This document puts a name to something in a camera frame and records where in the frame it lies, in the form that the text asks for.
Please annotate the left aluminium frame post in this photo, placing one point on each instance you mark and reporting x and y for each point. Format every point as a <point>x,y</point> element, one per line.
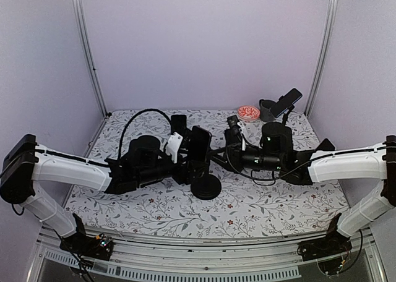
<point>92,71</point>

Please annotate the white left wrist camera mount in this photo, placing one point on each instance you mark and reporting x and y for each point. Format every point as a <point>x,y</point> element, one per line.
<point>172,146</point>

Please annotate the black phone on right stand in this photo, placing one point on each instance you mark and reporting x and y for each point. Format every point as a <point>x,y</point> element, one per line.
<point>326,146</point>

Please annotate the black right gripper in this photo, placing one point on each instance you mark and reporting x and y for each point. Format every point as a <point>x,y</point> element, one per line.
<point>235,154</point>

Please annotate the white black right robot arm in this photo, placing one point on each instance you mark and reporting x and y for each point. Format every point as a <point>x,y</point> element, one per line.
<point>275,153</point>

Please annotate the red white patterned bowl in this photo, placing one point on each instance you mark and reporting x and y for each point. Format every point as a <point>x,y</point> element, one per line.
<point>248,113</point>

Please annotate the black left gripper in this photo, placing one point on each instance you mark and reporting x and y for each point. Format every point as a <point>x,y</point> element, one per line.
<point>180,177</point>

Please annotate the aluminium front rail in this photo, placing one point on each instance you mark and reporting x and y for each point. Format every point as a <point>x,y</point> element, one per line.
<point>139,257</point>

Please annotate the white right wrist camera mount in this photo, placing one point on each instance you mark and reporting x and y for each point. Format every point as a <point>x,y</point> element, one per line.
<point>242,130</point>

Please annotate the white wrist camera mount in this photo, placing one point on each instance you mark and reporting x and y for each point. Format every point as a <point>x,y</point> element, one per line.
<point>172,146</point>
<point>242,130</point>

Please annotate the black phone on centre stand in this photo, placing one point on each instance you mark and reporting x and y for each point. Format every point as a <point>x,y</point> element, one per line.
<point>228,137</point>

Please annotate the black round-base phone stand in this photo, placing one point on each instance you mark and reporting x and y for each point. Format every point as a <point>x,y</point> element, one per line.
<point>207,187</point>

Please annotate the right aluminium frame post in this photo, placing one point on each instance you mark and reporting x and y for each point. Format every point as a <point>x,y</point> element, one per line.
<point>326,39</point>

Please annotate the floral patterned table mat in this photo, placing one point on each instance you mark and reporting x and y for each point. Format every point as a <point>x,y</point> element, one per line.
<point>242,210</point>

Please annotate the black phone with pink edge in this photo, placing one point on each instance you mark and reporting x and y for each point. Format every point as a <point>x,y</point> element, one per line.
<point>199,144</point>

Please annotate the dark grey cup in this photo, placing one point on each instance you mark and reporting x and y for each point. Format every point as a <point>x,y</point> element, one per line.
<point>265,113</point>

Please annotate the black phone on tall stand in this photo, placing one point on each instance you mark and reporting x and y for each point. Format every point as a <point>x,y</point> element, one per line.
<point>285,102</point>

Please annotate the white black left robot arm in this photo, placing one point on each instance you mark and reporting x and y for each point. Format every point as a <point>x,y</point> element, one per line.
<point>145,163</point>

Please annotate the aluminium frame post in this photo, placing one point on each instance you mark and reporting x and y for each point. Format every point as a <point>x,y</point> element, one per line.
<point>326,39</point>
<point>92,71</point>

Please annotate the black phone lying back left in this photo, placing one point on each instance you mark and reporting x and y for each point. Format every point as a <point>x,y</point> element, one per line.
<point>178,122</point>

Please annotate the black tall phone stand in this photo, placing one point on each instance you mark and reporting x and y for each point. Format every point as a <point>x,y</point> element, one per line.
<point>286,114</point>

